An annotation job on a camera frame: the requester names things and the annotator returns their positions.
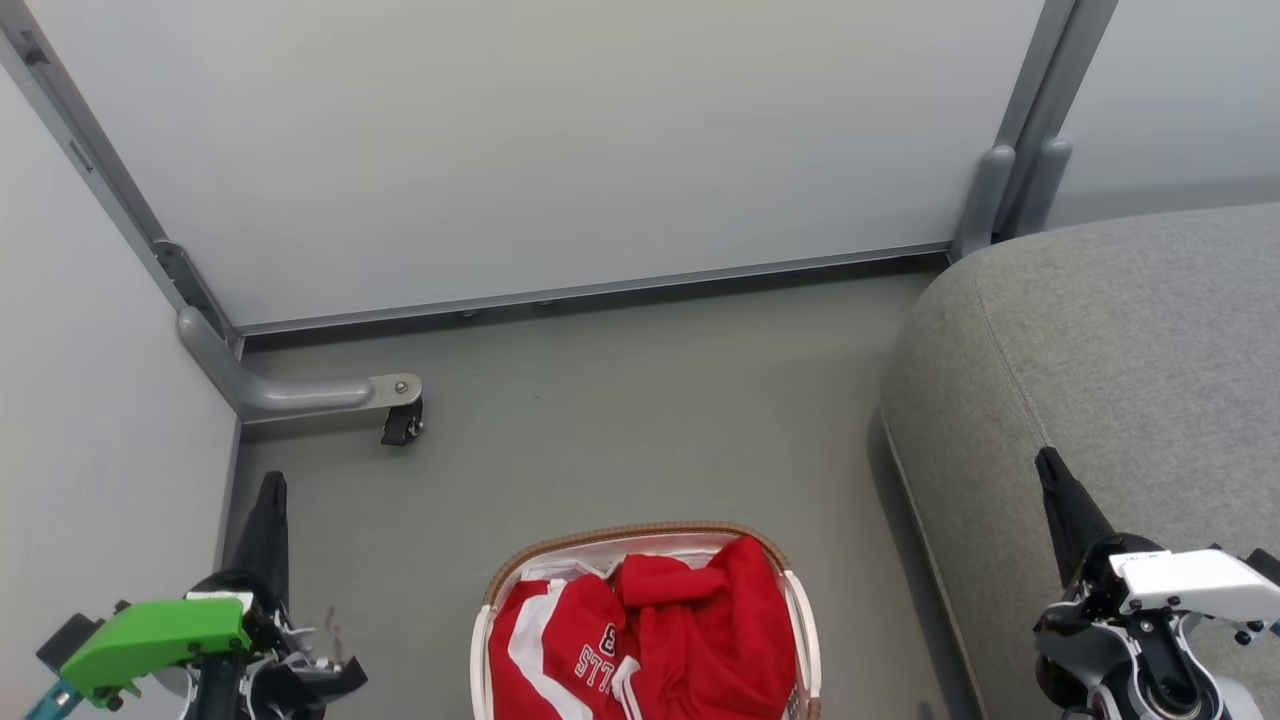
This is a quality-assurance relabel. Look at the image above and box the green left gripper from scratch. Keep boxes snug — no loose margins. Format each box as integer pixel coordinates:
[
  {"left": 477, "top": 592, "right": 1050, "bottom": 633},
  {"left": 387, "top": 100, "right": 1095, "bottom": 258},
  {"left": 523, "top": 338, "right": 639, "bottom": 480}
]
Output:
[{"left": 37, "top": 472, "right": 368, "bottom": 720}]

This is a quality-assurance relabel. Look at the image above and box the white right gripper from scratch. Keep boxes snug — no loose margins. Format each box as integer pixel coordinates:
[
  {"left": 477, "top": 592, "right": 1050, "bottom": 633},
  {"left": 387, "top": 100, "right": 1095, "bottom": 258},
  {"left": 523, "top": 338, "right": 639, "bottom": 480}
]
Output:
[{"left": 1035, "top": 447, "right": 1280, "bottom": 720}]

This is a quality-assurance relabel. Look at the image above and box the red jersey with white lettering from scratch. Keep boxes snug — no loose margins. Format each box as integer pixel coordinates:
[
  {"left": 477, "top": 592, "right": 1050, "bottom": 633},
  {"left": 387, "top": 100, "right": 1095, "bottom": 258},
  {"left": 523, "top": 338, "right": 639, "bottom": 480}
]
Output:
[{"left": 488, "top": 572, "right": 643, "bottom": 720}]

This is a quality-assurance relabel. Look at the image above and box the plain red garment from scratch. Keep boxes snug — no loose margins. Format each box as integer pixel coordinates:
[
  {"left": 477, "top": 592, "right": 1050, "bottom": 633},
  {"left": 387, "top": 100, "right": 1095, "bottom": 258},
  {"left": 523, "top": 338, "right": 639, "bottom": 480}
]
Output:
[{"left": 614, "top": 535, "right": 799, "bottom": 720}]

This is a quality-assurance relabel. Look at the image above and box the grey fabric sofa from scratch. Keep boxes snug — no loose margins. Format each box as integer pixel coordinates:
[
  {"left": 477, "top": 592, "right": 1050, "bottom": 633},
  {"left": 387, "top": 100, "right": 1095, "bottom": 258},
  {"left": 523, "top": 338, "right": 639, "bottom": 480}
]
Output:
[{"left": 878, "top": 203, "right": 1280, "bottom": 720}]

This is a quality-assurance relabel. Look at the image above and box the black caster wheel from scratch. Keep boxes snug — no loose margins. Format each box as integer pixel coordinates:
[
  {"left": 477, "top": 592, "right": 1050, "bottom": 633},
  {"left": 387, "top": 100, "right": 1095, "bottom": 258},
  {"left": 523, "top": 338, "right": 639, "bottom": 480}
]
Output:
[{"left": 380, "top": 397, "right": 426, "bottom": 447}]

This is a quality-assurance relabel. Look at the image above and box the white laundry basket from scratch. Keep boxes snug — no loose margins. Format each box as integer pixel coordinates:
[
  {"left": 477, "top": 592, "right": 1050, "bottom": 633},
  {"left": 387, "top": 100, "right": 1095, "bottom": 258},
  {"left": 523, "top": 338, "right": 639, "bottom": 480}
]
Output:
[{"left": 470, "top": 520, "right": 823, "bottom": 720}]

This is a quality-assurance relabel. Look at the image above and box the grey partition foot bracket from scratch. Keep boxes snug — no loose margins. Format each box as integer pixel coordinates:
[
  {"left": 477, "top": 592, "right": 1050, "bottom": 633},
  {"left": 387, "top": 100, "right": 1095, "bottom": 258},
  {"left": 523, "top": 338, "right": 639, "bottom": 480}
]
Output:
[{"left": 177, "top": 305, "right": 423, "bottom": 422}]

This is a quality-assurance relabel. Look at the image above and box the grey partition double post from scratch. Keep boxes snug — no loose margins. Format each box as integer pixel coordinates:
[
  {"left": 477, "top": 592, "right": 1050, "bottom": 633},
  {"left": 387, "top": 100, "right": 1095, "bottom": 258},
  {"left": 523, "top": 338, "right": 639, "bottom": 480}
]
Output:
[{"left": 950, "top": 0, "right": 1121, "bottom": 263}]

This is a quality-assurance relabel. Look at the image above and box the grey partition corner post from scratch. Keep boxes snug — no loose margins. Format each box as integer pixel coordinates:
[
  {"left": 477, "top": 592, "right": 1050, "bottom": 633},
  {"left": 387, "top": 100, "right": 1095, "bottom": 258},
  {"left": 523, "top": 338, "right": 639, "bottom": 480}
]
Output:
[{"left": 0, "top": 0, "right": 243, "bottom": 353}]

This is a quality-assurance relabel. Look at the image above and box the grey partition bottom rail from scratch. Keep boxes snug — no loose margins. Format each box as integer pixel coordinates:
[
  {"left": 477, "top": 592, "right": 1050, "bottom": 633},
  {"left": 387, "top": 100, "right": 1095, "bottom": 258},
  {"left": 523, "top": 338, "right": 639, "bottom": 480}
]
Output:
[{"left": 238, "top": 242, "right": 953, "bottom": 338}]

